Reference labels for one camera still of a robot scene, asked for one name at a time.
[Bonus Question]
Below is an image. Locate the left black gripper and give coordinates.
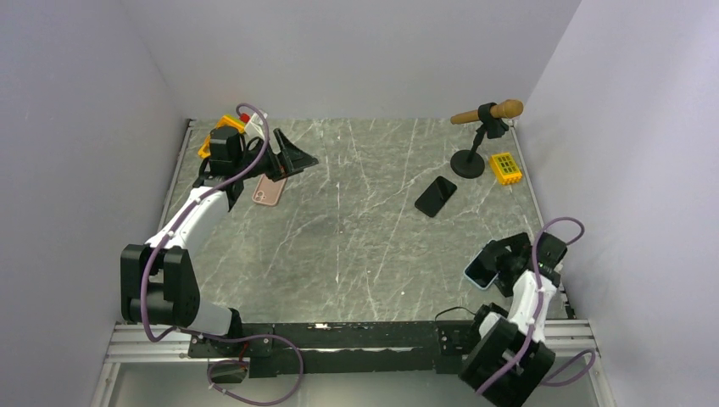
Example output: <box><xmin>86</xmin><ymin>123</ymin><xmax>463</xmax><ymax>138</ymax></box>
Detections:
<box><xmin>235</xmin><ymin>128</ymin><xmax>318</xmax><ymax>183</ymax></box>

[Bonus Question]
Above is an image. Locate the pink phone case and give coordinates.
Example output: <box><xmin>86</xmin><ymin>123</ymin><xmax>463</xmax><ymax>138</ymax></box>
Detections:
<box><xmin>252</xmin><ymin>175</ymin><xmax>287</xmax><ymax>207</ymax></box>

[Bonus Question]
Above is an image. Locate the black phone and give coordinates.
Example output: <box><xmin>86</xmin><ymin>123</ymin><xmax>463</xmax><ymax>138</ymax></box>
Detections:
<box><xmin>414</xmin><ymin>176</ymin><xmax>458</xmax><ymax>218</ymax></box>

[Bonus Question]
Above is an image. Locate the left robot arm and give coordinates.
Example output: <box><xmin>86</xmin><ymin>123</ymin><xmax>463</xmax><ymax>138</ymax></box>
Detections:
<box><xmin>120</xmin><ymin>125</ymin><xmax>319</xmax><ymax>356</ymax></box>

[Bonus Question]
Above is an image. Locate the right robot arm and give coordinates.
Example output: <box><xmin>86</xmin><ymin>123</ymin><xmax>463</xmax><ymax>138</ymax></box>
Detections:
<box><xmin>459</xmin><ymin>232</ymin><xmax>567</xmax><ymax>406</ymax></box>

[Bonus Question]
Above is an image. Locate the yellow grid toy block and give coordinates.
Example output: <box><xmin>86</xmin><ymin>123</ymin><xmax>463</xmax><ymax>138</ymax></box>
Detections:
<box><xmin>489</xmin><ymin>153</ymin><xmax>523</xmax><ymax>186</ymax></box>

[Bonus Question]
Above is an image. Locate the orange triangular toy block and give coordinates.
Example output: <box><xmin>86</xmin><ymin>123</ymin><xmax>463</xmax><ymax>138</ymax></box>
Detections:
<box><xmin>198</xmin><ymin>114</ymin><xmax>247</xmax><ymax>159</ymax></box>

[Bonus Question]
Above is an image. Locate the black microphone stand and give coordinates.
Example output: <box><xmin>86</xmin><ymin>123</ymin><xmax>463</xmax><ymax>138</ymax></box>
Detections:
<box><xmin>450</xmin><ymin>117</ymin><xmax>509</xmax><ymax>179</ymax></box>

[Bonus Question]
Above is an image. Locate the gold microphone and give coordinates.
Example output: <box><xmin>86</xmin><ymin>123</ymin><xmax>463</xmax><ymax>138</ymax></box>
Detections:
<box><xmin>450</xmin><ymin>99</ymin><xmax>524</xmax><ymax>125</ymax></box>

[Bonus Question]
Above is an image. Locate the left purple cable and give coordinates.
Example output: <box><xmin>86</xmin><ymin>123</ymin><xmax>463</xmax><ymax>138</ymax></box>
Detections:
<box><xmin>139</xmin><ymin>103</ymin><xmax>272</xmax><ymax>343</ymax></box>

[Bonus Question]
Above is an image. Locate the purple cable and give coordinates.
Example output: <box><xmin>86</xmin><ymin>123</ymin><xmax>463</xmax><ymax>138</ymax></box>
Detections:
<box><xmin>139</xmin><ymin>103</ymin><xmax>272</xmax><ymax>343</ymax></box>
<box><xmin>474</xmin><ymin>217</ymin><xmax>597</xmax><ymax>397</ymax></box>

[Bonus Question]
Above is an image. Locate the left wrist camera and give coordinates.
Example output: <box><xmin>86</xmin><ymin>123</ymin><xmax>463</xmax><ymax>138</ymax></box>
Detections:
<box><xmin>239</xmin><ymin>111</ymin><xmax>268</xmax><ymax>140</ymax></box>

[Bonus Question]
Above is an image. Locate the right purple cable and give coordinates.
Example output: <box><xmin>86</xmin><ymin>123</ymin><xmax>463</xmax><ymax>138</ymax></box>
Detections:
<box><xmin>474</xmin><ymin>217</ymin><xmax>597</xmax><ymax>397</ymax></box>

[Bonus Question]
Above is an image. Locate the aluminium table frame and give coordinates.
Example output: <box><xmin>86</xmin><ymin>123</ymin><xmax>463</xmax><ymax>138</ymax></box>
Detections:
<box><xmin>89</xmin><ymin>119</ymin><xmax>616</xmax><ymax>407</ymax></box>

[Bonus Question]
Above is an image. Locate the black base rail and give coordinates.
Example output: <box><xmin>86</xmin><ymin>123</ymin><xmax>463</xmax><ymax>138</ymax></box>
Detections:
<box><xmin>187</xmin><ymin>320</ymin><xmax>479</xmax><ymax>378</ymax></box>

